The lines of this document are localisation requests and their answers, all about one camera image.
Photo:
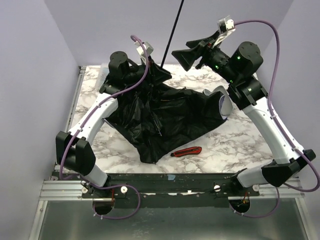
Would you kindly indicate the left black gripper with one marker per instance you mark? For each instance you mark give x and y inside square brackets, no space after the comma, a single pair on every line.
[152,71]

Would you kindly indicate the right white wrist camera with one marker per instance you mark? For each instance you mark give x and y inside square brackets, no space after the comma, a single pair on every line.
[226,27]

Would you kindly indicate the lavender umbrella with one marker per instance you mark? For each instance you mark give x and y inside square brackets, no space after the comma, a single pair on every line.
[159,119]

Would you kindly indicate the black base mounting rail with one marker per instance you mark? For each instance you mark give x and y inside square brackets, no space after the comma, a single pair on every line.
[167,190]

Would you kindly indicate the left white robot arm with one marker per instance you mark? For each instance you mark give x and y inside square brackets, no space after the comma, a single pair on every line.
[74,152]

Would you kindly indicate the black grey umbrella case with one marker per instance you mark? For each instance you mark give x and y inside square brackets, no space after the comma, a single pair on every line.
[225,103]

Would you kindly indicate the red black utility knife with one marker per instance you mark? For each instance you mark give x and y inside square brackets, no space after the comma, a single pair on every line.
[195,150]

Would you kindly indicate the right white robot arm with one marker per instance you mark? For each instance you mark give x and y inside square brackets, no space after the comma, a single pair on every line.
[249,95]

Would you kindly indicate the clear plastic parts box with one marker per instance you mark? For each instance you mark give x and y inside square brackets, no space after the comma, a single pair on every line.
[102,74]

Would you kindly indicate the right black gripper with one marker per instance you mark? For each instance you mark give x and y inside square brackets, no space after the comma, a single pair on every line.
[204,51]

